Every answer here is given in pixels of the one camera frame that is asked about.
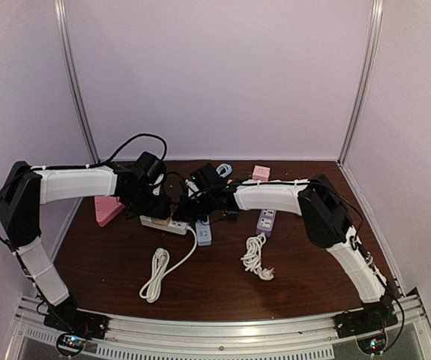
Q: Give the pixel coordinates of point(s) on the beige cube charger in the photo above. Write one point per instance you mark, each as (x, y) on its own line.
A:
(161, 222)

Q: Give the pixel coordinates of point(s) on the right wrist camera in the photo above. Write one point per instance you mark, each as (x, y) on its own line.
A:
(206, 177)

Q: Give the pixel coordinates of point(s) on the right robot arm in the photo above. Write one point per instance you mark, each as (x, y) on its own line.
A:
(324, 212)

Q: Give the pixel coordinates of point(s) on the left aluminium post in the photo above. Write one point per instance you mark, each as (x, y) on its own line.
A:
(73, 80)

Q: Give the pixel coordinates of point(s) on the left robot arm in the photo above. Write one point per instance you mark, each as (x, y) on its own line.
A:
(37, 204)

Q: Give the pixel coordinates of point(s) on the aluminium post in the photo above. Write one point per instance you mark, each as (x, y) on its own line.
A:
(372, 44)
(73, 80)

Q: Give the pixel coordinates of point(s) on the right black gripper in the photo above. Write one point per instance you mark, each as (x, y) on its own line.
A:
(184, 211)

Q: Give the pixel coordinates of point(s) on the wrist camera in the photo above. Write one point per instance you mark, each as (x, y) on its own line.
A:
(149, 169)
(206, 177)

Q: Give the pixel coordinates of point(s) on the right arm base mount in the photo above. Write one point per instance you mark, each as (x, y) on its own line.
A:
(372, 317)

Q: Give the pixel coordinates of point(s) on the pink cube socket adapter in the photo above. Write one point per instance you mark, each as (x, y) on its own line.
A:
(261, 173)

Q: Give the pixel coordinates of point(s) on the aluminium front rail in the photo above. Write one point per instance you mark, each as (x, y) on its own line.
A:
(306, 337)

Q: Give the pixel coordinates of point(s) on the black plug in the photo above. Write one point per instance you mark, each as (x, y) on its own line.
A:
(230, 216)

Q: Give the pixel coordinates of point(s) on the pink triangular power strip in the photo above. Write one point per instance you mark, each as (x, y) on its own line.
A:
(106, 209)

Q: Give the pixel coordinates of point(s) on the purple power strip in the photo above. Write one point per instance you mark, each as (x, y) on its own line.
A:
(265, 222)

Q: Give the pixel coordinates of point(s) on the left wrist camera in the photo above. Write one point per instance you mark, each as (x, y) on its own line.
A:
(149, 169)

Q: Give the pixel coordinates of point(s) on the right aluminium post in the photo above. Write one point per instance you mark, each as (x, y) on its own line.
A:
(372, 44)

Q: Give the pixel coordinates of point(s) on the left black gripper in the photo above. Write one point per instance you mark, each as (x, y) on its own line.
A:
(163, 211)

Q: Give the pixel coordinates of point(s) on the light blue power strip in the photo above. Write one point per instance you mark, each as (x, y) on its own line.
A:
(203, 233)

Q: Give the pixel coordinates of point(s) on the white power strip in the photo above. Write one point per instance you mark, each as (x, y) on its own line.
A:
(176, 227)

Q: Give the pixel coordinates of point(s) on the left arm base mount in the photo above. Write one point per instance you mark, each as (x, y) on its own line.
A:
(67, 317)

